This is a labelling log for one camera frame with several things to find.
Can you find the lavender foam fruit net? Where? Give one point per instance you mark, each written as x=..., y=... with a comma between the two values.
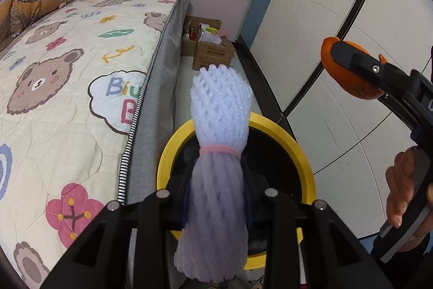
x=214, y=240

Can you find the black sleeve forearm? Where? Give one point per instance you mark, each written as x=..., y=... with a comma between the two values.
x=410, y=269

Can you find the orange mandarin peel piece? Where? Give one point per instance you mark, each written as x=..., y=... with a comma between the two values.
x=349, y=82

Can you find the person's right hand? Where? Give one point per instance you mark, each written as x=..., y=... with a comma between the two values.
x=400, y=180

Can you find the cardboard box with items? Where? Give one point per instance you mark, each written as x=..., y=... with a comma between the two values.
x=192, y=30

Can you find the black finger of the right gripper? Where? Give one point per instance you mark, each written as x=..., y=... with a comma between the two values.
x=386, y=77

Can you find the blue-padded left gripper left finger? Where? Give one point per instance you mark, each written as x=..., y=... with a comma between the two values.
x=98, y=257

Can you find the bed with cartoon bear quilt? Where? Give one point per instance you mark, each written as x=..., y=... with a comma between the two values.
x=72, y=88

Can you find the orange grey folded duvet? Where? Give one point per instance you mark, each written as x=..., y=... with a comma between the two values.
x=17, y=15

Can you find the yellow-rimmed black trash bin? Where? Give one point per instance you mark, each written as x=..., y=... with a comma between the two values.
x=272, y=155

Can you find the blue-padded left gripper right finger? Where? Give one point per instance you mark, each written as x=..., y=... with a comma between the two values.
x=307, y=246

